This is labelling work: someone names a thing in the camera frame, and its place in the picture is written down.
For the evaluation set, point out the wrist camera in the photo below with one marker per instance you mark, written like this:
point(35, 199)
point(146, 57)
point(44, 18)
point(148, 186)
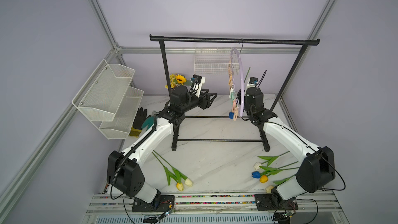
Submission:
point(253, 81)
point(197, 83)

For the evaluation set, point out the white tulip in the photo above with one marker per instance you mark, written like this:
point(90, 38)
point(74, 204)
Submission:
point(187, 181)
point(267, 161)

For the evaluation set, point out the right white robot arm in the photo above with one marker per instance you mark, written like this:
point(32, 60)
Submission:
point(316, 164)

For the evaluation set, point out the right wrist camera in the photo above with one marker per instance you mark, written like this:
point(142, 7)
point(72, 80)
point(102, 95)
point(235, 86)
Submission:
point(253, 81)

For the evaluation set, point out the white mesh shelf basket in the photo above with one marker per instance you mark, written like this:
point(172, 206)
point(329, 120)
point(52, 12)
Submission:
point(109, 101)

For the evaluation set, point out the purple clip hanger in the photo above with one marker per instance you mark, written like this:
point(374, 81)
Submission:
point(238, 81)

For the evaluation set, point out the blue tulip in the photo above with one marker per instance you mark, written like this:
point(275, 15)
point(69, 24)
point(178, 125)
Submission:
point(233, 95)
point(261, 170)

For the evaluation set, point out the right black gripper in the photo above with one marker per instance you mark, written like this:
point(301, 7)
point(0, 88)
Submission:
point(239, 99)

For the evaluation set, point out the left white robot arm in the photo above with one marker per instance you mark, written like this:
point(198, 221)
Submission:
point(124, 168)

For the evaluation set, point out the green rubber work glove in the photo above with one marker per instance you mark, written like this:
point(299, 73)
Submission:
point(149, 122)

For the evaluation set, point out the white wire wall basket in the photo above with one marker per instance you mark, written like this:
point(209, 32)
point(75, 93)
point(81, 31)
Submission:
point(216, 61)

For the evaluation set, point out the yellow tulip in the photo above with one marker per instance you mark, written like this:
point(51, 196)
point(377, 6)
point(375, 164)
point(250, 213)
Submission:
point(263, 179)
point(171, 172)

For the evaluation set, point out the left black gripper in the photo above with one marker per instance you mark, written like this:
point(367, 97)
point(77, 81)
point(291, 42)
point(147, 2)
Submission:
point(206, 104)

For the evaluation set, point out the yellow tulip right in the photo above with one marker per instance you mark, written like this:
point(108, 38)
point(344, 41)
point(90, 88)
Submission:
point(263, 179)

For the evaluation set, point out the sunflower bouquet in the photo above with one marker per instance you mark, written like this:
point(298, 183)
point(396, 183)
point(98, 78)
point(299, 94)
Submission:
point(179, 80)

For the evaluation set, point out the black clothes rack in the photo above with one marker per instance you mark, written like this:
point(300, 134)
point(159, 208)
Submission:
point(304, 46)

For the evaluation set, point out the black and yellow glove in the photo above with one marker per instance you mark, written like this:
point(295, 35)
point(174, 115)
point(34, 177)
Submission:
point(140, 118)

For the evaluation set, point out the yellow tulip left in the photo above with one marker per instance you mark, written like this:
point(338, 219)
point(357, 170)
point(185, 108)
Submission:
point(171, 172)

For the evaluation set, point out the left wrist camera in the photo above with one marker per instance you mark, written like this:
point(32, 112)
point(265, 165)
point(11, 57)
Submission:
point(197, 83)

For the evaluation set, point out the metal base rail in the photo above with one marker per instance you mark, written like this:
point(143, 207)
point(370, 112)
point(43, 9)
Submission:
point(228, 208)

